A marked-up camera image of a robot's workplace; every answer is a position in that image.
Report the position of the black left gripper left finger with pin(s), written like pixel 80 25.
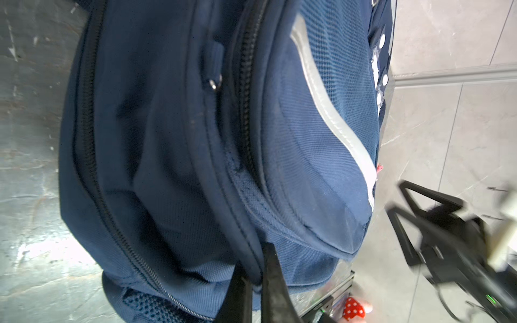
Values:
pixel 237 306

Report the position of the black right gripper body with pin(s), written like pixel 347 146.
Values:
pixel 455 251

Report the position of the navy blue student backpack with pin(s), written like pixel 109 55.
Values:
pixel 197 134

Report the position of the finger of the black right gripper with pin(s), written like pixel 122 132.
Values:
pixel 445 207
pixel 413 257

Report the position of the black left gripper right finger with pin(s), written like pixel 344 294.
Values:
pixel 276 305

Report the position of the pink plush toy red heart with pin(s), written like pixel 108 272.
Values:
pixel 355 310

